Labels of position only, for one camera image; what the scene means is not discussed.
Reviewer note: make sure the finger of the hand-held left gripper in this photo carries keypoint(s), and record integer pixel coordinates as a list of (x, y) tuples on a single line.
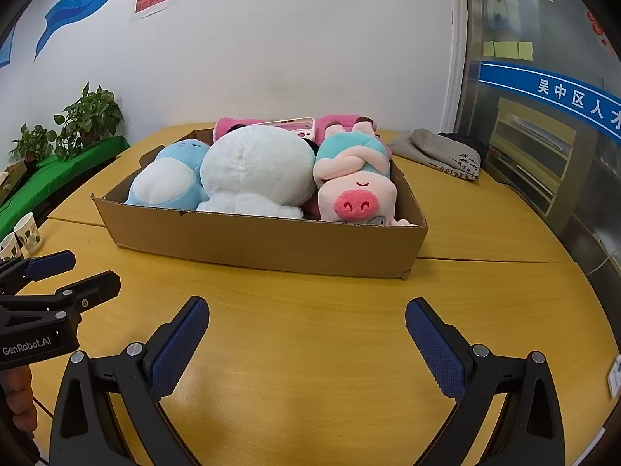
[(92, 289), (48, 263)]

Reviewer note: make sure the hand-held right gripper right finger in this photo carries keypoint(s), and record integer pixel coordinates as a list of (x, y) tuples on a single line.
[(436, 344)]

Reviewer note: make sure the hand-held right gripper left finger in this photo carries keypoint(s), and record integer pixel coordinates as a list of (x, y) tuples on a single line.
[(177, 344)]

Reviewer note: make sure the brown cardboard box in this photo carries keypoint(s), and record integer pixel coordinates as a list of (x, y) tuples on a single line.
[(242, 247)]

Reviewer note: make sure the white panda plush toy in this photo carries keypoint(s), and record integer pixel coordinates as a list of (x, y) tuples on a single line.
[(252, 170)]

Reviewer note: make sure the bright pink plush toy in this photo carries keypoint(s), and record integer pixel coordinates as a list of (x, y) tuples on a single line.
[(233, 124)]

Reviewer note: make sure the person's left hand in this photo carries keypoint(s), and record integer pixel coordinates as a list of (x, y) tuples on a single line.
[(17, 393)]

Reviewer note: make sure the white patterned cup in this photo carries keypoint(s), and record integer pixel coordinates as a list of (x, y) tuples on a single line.
[(29, 233), (8, 247)]

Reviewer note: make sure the small potted green plant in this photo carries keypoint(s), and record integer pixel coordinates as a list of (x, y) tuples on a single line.
[(31, 143)]

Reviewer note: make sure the light blue plush toy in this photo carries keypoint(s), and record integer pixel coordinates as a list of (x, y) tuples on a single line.
[(165, 179)]

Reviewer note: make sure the large potted green plant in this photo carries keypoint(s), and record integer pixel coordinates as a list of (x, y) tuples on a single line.
[(92, 116)]

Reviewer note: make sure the pink pig plush toy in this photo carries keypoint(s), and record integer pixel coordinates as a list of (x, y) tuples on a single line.
[(349, 174)]

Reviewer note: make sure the grey cloth bag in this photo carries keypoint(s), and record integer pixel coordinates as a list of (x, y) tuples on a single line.
[(436, 153)]

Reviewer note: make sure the grey document rack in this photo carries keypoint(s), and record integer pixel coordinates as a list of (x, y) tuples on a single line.
[(529, 155)]

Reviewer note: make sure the pink phone case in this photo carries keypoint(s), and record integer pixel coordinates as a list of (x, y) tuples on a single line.
[(306, 132)]

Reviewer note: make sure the blue glass door banner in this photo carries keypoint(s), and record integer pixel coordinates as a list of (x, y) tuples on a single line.
[(543, 90)]

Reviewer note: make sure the yellow sticky note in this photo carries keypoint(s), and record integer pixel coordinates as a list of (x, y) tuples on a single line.
[(488, 49), (506, 50), (526, 51)]

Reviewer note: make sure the cartoon door poster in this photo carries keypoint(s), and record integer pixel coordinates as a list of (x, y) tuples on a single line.
[(502, 0)]

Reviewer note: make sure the red window stickers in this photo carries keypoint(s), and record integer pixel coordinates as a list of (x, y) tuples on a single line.
[(597, 26)]

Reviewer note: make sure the blue wall poster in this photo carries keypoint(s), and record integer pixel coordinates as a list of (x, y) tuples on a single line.
[(6, 46)]

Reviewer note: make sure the blue wave wall decal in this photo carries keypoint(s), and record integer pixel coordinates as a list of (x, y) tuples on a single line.
[(77, 5)]

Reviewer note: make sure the red wall notice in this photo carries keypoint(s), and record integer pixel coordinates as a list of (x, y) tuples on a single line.
[(153, 0)]

